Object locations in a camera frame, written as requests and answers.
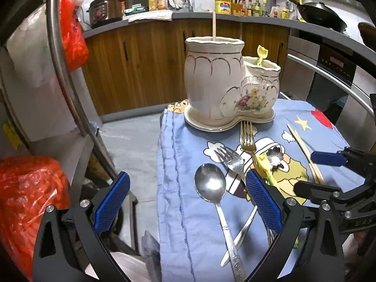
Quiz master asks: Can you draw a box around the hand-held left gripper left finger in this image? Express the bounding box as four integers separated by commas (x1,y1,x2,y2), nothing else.
32,171,131,282

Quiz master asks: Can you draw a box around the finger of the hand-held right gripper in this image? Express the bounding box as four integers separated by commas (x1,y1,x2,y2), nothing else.
310,147,376,180
294,180,376,217

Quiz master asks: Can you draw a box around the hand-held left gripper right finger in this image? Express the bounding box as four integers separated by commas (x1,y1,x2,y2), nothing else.
245,169,345,282

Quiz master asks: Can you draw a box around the yellow plastic spoon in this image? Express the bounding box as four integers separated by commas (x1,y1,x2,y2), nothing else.
254,153,300,248
256,45,270,67

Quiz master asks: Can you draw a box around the silver fork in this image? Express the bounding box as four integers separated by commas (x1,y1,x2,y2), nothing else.
220,148,285,267
213,146,250,189

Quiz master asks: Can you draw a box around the silver spoon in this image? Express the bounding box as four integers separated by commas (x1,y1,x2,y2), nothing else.
193,163,248,282

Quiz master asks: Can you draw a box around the gold fork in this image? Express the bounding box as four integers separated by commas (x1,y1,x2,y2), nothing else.
239,120,261,171

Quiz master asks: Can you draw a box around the white ceramic utensil holder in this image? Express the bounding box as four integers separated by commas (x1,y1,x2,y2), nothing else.
184,36,282,124

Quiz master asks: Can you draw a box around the grey cloth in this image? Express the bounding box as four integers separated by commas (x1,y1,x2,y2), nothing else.
141,230,162,282

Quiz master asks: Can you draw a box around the blue printed cloth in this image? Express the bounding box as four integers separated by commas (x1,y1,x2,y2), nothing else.
156,98,368,282

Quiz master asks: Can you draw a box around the crumpled red plastic bag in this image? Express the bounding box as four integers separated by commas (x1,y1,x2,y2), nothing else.
0,156,71,281

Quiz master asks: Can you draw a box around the stainless built-in oven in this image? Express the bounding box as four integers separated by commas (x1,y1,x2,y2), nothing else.
286,35,376,156

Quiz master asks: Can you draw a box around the white ceramic drip tray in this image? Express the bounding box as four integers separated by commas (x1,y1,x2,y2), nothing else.
184,106,276,132

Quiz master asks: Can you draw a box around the stainless steel rack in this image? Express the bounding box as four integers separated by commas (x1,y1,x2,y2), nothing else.
0,0,138,253

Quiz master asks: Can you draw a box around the wooden kitchen cabinet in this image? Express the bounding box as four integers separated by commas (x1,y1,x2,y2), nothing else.
82,20,290,117

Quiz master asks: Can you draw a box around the grey kitchen countertop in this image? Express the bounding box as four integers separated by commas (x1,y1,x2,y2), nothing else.
83,9,376,54

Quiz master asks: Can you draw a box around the row of sauce bottles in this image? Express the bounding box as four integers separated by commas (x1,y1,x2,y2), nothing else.
241,0,292,20

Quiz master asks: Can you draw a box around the hanging red plastic bag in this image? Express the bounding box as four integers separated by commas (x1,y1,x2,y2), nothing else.
60,0,90,72

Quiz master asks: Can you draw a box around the white plastic bag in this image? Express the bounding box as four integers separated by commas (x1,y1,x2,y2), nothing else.
6,6,71,90

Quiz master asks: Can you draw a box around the wooden knife block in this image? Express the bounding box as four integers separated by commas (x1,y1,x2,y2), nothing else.
230,0,246,15

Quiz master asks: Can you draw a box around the large yellow oil bottle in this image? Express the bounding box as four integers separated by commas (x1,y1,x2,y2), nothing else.
214,0,233,15

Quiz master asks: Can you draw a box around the white towel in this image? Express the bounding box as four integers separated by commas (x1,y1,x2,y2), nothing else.
128,9,174,23

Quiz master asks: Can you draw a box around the brown electric pressure cooker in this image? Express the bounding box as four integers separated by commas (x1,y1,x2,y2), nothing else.
87,0,126,30

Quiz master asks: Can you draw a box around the green box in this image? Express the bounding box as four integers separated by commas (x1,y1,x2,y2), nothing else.
125,5,149,14

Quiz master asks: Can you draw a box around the black wok with wooden handle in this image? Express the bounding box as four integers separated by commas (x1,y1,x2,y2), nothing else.
270,0,348,33

